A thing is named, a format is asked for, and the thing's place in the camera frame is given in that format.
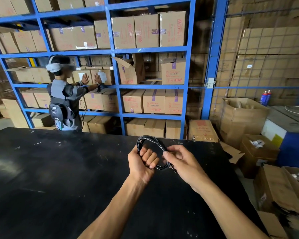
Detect person's right hand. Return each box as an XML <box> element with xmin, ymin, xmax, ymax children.
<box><xmin>162</xmin><ymin>144</ymin><xmax>212</xmax><ymax>194</ymax></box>

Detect person's left hand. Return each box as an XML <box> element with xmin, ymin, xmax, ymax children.
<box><xmin>128</xmin><ymin>145</ymin><xmax>160</xmax><ymax>185</ymax></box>

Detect black cable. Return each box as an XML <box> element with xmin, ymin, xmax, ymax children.
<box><xmin>136</xmin><ymin>135</ymin><xmax>177</xmax><ymax>173</ymax></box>

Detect person's left forearm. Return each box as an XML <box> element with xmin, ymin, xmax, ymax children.
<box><xmin>77</xmin><ymin>173</ymin><xmax>156</xmax><ymax>239</ymax></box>

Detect person's right forearm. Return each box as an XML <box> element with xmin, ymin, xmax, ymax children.
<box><xmin>189</xmin><ymin>179</ymin><xmax>270</xmax><ymax>239</ymax></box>

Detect red printed leaning cardboard box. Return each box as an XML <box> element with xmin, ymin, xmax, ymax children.
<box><xmin>188</xmin><ymin>119</ymin><xmax>220</xmax><ymax>143</ymax></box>

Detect flat cardboard flap piece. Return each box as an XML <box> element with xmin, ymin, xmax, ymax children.
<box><xmin>220</xmin><ymin>141</ymin><xmax>245</xmax><ymax>164</ymax></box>

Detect tall open cardboard box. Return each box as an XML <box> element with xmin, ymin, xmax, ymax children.
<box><xmin>219</xmin><ymin>97</ymin><xmax>270</xmax><ymax>150</ymax></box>

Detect small open cardboard box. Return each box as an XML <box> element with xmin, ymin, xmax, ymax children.
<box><xmin>239</xmin><ymin>134</ymin><xmax>281</xmax><ymax>179</ymax></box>

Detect white tape roll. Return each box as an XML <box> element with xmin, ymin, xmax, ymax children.
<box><xmin>249</xmin><ymin>139</ymin><xmax>265</xmax><ymax>149</ymax></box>

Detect black backpack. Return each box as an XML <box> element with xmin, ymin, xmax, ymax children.
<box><xmin>48</xmin><ymin>83</ymin><xmax>77</xmax><ymax>121</ymax></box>

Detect white panel with yellow label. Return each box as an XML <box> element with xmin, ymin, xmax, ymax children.
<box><xmin>261</xmin><ymin>119</ymin><xmax>287</xmax><ymax>148</ymax></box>

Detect blue metal shelving rack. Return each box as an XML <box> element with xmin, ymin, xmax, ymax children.
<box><xmin>0</xmin><ymin>0</ymin><xmax>197</xmax><ymax>140</ymax></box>

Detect wide torn cardboard box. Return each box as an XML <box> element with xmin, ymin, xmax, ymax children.
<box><xmin>254</xmin><ymin>164</ymin><xmax>299</xmax><ymax>215</ymax></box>

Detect plain cardboard sheet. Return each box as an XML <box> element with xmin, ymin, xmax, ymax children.
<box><xmin>257</xmin><ymin>210</ymin><xmax>289</xmax><ymax>239</ymax></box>

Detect blue plastic bin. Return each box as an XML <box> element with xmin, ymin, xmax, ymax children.
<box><xmin>276</xmin><ymin>131</ymin><xmax>299</xmax><ymax>169</ymax></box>

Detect rows of brown cardboard boxes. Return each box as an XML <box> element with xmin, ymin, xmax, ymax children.
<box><xmin>0</xmin><ymin>0</ymin><xmax>189</xmax><ymax>140</ymax></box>

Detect grey white headset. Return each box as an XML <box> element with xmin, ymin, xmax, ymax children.
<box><xmin>45</xmin><ymin>56</ymin><xmax>77</xmax><ymax>74</ymax></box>

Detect stack of large cardboard cartons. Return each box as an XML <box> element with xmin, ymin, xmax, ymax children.
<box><xmin>214</xmin><ymin>0</ymin><xmax>299</xmax><ymax>107</ymax></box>

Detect blue framed wire mesh fence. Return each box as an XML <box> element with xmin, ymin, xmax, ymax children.
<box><xmin>187</xmin><ymin>0</ymin><xmax>299</xmax><ymax>120</ymax></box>

